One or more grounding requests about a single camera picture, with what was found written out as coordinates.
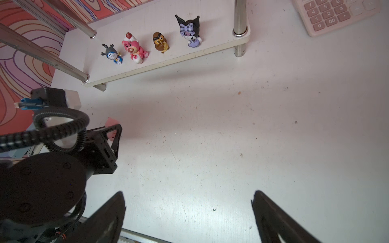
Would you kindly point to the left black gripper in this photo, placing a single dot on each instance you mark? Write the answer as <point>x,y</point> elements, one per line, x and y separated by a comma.
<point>100,151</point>

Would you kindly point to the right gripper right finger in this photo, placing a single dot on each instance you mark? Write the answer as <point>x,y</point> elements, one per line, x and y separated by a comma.
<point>274,224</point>

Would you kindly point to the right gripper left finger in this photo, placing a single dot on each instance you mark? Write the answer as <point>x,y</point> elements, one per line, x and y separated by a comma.
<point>104,226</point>

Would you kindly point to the grey shark toy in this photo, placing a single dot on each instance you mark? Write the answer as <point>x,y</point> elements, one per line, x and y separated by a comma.
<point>112,54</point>

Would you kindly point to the red pink bear toy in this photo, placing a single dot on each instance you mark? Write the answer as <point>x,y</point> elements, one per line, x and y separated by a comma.
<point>133,47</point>

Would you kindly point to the brown round toy figure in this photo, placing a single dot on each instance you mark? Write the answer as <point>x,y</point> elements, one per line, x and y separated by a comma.
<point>160,42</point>

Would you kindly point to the dark purple figure toy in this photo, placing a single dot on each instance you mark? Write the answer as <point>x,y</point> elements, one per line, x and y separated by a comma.
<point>190,30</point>

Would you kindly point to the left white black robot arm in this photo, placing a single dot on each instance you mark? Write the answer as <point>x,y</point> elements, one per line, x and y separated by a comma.
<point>43,197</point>

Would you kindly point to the white shelf table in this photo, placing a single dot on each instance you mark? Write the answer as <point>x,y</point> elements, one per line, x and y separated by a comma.
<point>151,37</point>

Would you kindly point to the pink white calculator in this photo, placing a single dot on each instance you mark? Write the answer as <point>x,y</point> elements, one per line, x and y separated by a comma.
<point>324,16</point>

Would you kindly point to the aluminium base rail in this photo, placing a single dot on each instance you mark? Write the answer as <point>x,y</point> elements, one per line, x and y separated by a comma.
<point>128,236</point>

